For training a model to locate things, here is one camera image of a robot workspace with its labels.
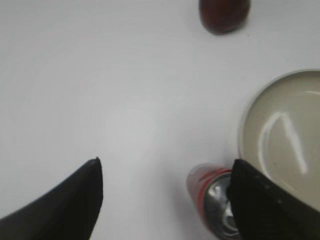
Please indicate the red cola can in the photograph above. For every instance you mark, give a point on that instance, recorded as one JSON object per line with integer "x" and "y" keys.
{"x": 207, "y": 186}

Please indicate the dark red wax apple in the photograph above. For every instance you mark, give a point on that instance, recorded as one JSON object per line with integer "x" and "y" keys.
{"x": 223, "y": 16}

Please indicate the beige round plate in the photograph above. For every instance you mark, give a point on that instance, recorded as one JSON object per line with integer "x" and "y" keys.
{"x": 280, "y": 134}

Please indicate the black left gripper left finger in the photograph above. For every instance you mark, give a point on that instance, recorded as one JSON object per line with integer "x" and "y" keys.
{"x": 69, "y": 211}

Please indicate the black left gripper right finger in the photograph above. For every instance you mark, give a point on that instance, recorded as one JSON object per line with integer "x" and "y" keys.
{"x": 264, "y": 211}

